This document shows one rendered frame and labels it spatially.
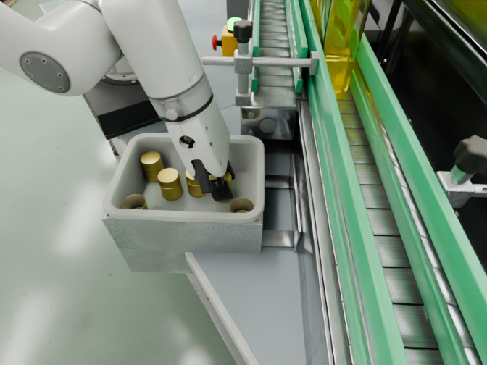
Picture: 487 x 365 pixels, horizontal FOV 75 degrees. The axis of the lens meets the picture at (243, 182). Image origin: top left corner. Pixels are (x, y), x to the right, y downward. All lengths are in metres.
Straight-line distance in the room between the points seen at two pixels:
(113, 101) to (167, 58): 0.38
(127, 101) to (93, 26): 0.34
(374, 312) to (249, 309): 0.23
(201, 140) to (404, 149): 0.23
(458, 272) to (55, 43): 0.39
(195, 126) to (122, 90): 0.38
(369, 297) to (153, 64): 0.29
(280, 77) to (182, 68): 0.29
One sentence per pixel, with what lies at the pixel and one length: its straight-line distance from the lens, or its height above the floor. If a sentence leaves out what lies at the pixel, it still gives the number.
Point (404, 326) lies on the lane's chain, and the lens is 0.35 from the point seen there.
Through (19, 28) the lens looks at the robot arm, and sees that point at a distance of 0.36.
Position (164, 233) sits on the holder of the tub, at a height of 0.80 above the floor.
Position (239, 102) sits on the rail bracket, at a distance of 0.52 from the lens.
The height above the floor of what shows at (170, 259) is 0.72.
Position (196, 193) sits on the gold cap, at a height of 0.78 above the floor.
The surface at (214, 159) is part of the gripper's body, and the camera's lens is 0.41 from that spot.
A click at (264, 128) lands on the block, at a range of 0.54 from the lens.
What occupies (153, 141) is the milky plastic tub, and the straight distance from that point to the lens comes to 0.56.
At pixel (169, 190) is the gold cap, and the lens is 0.52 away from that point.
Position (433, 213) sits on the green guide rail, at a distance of 0.33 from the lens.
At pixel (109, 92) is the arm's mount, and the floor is 0.81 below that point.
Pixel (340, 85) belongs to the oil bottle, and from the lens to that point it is 0.58.
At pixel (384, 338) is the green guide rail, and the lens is 0.24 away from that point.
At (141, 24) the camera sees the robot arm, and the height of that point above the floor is 1.06.
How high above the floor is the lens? 1.18
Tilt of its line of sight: 48 degrees down
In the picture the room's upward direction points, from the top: straight up
